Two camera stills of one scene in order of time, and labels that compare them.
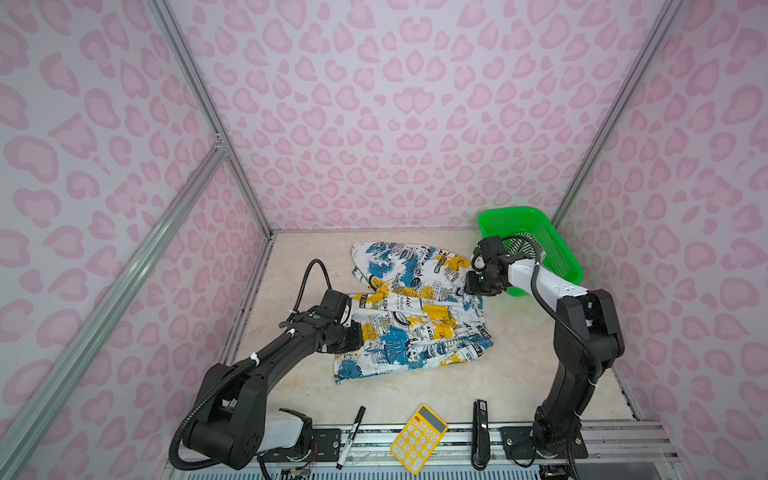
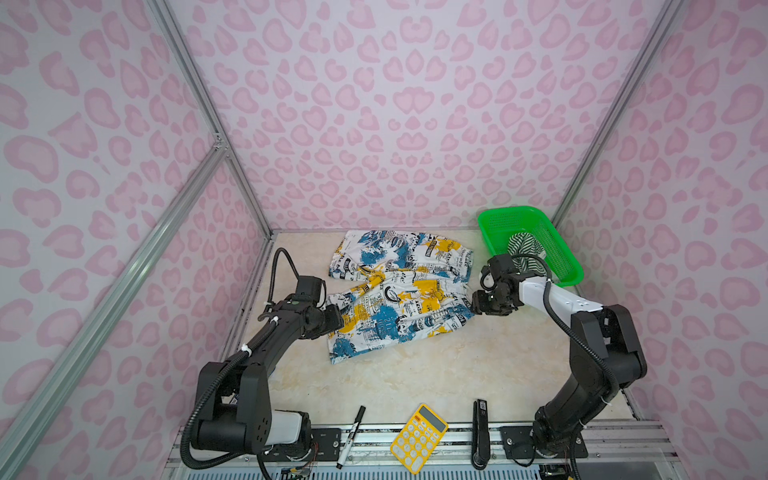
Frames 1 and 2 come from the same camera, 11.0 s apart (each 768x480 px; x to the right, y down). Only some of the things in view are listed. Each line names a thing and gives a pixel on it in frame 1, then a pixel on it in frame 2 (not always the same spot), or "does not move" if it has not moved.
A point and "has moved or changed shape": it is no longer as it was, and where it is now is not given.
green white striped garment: x=526 y=243 does not move
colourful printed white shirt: x=415 y=311 has moved or changed shape
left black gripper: x=357 y=341 -> x=335 y=320
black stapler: x=481 y=440 does not move
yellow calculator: x=418 y=439 does not move
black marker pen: x=350 y=438 does not move
